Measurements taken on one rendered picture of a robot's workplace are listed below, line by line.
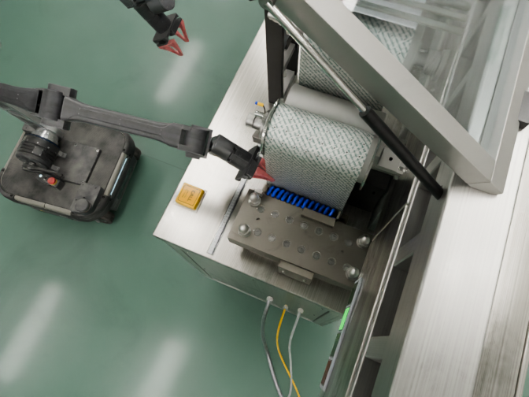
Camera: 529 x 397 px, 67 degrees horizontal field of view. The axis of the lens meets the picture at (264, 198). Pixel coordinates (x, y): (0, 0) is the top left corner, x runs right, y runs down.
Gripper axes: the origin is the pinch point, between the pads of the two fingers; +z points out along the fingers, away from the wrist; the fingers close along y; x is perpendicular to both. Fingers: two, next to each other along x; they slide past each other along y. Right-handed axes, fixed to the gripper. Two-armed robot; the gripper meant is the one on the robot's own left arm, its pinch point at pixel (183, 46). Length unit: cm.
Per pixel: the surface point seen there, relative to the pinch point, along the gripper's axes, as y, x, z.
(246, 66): 8.2, -8.8, 21.9
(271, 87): -4.8, -25.4, 20.4
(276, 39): -5.0, -38.6, 1.0
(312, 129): -35, -57, 2
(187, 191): -45.2, -6.8, 17.9
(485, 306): -71, -97, -15
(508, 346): -72, -98, 10
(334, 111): -24, -57, 11
